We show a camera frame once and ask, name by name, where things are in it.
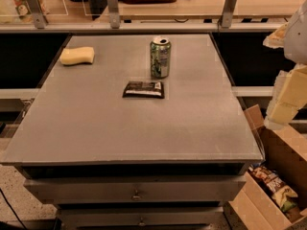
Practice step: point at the upper drawer knob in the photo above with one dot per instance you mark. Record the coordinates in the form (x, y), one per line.
(136, 196)

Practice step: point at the middle metal bracket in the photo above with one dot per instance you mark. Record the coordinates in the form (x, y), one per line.
(114, 16)

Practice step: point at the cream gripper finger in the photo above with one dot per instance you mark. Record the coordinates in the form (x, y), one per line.
(289, 95)
(276, 39)

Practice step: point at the drawer knob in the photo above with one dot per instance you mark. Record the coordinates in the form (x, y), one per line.
(136, 196)
(141, 223)

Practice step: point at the cardboard box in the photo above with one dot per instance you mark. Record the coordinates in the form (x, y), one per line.
(286, 154)

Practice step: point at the snack bags in box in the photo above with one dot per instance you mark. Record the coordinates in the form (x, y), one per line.
(284, 196)

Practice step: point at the metal bracket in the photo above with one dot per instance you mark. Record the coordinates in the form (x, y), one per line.
(114, 16)
(37, 14)
(227, 14)

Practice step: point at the left metal bracket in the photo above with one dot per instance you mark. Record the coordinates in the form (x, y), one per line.
(37, 14)

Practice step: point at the right metal bracket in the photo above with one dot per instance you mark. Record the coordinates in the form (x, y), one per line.
(227, 14)

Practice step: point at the green soda can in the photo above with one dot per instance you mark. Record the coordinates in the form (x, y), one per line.
(160, 49)

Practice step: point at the black snack packet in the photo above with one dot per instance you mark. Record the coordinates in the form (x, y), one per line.
(144, 89)

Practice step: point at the grey drawer cabinet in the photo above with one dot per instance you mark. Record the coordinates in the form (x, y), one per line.
(85, 149)

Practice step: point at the lower drawer knob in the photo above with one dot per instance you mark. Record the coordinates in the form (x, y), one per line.
(141, 223)

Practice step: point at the yellow sponge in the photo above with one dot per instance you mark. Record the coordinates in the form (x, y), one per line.
(77, 55)

